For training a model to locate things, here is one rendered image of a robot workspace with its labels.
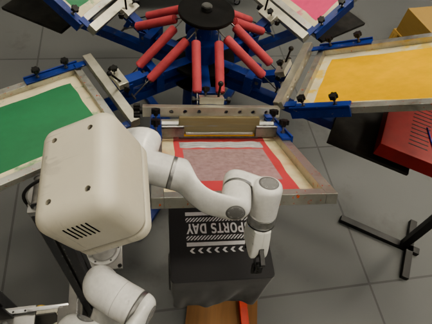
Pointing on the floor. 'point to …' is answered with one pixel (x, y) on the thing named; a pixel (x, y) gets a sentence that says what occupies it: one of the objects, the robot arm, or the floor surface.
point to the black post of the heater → (407, 243)
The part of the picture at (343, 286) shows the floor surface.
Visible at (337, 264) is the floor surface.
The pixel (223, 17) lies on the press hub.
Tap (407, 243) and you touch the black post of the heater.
